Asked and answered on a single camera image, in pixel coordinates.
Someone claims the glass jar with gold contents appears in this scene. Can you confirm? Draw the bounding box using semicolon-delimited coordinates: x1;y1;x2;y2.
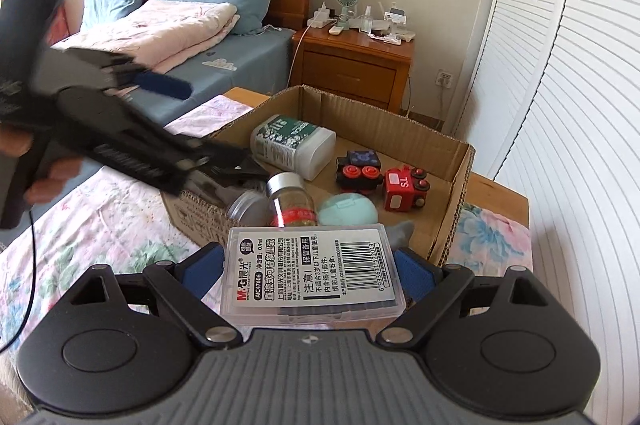
266;172;318;228

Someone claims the black cable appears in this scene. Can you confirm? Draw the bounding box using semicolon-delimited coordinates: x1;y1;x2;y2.
0;207;39;353

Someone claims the clear plastic refill case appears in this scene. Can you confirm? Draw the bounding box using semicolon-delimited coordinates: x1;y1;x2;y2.
220;223;407;323

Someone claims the white floral wipes canister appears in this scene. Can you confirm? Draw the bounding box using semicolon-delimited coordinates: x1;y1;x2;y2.
250;115;337;182

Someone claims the white charger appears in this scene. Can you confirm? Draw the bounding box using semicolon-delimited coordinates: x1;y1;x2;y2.
312;2;337;28

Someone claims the brown cardboard box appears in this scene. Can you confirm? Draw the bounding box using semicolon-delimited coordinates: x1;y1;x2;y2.
160;85;476;268

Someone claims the red toy train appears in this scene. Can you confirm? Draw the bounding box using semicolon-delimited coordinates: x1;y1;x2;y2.
382;166;431;212

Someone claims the mint green oval case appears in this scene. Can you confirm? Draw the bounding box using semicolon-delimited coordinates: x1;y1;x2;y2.
317;192;378;227

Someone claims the wooden nightstand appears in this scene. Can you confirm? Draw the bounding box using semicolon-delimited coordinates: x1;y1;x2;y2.
289;25;416;114

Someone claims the white desk gadget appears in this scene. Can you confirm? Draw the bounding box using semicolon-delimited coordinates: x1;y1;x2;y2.
382;2;416;43

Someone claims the white louvered wardrobe door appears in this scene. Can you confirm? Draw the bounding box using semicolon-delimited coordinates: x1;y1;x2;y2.
470;0;640;356

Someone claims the person's left hand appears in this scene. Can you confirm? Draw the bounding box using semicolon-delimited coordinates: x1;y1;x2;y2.
0;122;85;206

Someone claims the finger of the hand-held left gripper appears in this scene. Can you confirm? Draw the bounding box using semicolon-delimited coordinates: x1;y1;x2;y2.
107;52;194;102
85;124;271;196

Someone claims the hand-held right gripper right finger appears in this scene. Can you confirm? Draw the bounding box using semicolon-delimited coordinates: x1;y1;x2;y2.
376;247;551;351

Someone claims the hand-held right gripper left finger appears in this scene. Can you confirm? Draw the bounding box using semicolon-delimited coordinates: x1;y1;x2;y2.
75;242;238;351

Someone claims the small round clear jar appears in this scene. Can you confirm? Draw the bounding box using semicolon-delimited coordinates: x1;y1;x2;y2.
225;191;273;236

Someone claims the black toy train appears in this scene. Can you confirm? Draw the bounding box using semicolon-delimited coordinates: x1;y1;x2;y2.
335;150;383;194

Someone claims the pink folded quilt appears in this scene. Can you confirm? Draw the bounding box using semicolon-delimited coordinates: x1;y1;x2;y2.
50;0;241;73

